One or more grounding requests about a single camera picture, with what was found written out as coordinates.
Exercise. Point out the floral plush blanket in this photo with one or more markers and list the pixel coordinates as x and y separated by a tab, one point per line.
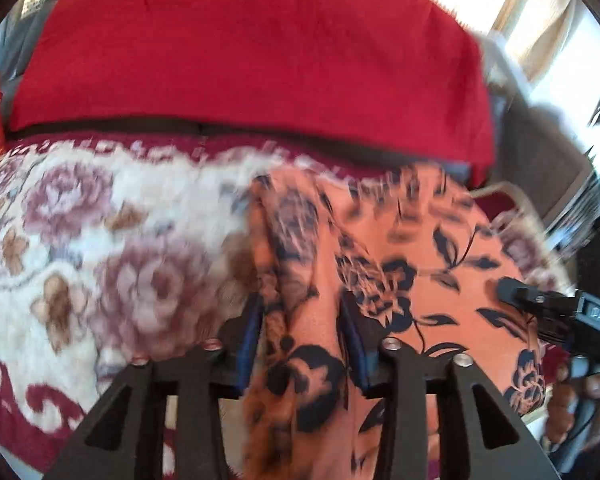
115	251

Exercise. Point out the black leather sofa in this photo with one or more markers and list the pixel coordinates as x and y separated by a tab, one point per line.
230	127

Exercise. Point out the brown wooden cabinet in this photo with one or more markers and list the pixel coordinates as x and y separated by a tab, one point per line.
543	195

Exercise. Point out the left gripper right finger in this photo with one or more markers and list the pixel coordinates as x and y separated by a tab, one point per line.
481	437

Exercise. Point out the orange floral blouse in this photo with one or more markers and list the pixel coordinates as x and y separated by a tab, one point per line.
415	258

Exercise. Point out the person's right hand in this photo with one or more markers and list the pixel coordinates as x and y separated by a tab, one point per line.
565	392

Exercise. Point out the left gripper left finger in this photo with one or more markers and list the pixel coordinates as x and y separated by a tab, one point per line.
122	436

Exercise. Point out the red fleece blanket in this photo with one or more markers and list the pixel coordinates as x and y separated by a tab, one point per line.
255	60

